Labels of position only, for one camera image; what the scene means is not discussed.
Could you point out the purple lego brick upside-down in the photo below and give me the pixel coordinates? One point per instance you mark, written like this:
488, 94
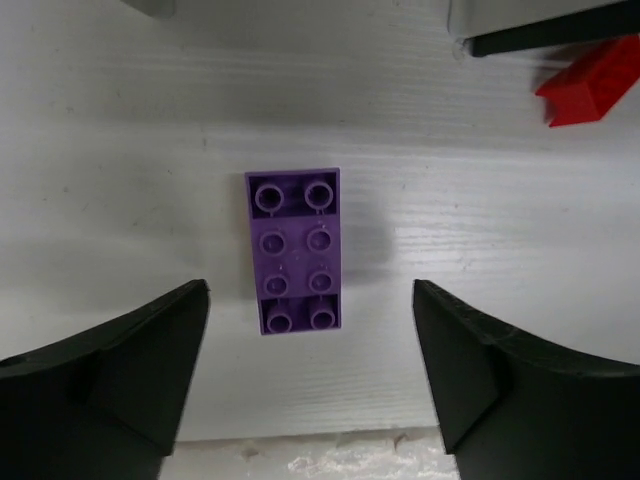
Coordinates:
295, 232

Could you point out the white two-bin container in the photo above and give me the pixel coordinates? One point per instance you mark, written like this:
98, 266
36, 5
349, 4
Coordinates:
162, 9

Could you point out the small red lego brick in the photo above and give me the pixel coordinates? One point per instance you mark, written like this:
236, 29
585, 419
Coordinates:
586, 90

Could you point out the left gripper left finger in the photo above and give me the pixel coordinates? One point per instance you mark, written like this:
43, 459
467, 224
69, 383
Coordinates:
106, 403

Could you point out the black two-bin container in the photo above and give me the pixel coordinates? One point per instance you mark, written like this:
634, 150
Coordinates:
495, 27

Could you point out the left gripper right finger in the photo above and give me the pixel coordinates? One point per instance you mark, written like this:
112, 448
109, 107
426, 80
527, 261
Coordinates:
511, 405

